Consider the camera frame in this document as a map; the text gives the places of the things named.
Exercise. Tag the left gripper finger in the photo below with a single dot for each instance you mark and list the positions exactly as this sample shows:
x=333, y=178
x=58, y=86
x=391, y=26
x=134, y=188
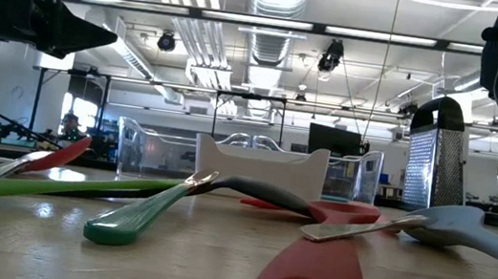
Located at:
x=75, y=32

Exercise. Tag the white plastic bin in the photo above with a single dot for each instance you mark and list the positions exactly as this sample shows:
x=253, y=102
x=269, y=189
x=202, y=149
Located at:
x=264, y=170

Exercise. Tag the black background robot arm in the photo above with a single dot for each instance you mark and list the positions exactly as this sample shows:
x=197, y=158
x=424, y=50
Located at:
x=4, y=130

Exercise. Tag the person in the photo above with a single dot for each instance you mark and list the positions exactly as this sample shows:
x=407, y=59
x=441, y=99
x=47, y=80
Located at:
x=70, y=125

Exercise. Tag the red spatula at left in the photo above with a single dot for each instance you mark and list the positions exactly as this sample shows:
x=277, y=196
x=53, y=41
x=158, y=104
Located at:
x=59, y=155

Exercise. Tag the lime green spatula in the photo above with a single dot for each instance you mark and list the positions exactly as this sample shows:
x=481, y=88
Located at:
x=31, y=185

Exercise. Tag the clear plastic bin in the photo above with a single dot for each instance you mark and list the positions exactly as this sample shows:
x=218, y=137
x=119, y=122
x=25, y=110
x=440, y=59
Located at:
x=151, y=151
x=360, y=173

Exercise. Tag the black ceiling spotlight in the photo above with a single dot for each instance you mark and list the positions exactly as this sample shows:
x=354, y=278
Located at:
x=166, y=43
x=332, y=54

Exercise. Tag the red slotted spoon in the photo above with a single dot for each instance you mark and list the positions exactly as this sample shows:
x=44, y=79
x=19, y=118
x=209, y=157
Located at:
x=318, y=274

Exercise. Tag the black background monitor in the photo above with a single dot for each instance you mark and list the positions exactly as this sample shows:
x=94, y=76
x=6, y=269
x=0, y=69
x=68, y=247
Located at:
x=333, y=141

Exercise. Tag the gold metal cutlery piece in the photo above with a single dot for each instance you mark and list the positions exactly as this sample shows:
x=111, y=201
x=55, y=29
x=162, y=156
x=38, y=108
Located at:
x=338, y=230

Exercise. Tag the blue-grey plastic spoon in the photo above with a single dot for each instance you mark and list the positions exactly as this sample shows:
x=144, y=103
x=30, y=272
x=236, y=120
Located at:
x=459, y=225

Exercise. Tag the red silicone spatula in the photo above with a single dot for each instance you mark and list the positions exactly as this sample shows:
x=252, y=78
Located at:
x=269, y=204

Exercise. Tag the blue silicone spatula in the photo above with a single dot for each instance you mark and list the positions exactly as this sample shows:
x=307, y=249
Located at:
x=337, y=199

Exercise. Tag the black aluminium table frame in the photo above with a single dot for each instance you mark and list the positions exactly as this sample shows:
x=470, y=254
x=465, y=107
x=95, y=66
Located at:
x=101, y=164

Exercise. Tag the black metal background frame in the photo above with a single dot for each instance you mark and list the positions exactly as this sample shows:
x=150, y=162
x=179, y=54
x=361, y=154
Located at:
x=250, y=96

